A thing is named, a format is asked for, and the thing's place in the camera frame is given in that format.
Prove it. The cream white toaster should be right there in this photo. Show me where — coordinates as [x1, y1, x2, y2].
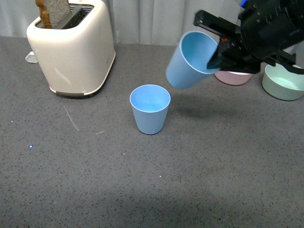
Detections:
[27, 0, 116, 96]

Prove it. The light blue cup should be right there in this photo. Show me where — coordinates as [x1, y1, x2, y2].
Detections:
[130, 85, 171, 135]
[166, 31, 219, 89]

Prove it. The pink bowl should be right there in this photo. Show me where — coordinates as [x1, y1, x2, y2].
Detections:
[215, 71, 252, 86]

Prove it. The white power plug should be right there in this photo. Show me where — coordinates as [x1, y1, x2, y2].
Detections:
[25, 51, 38, 64]

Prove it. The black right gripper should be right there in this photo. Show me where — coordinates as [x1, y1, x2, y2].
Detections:
[193, 0, 304, 74]

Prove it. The green bowl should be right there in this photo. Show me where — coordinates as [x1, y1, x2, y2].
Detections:
[262, 64, 304, 101]

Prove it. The brown toast slice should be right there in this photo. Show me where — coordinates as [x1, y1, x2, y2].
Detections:
[35, 0, 71, 29]

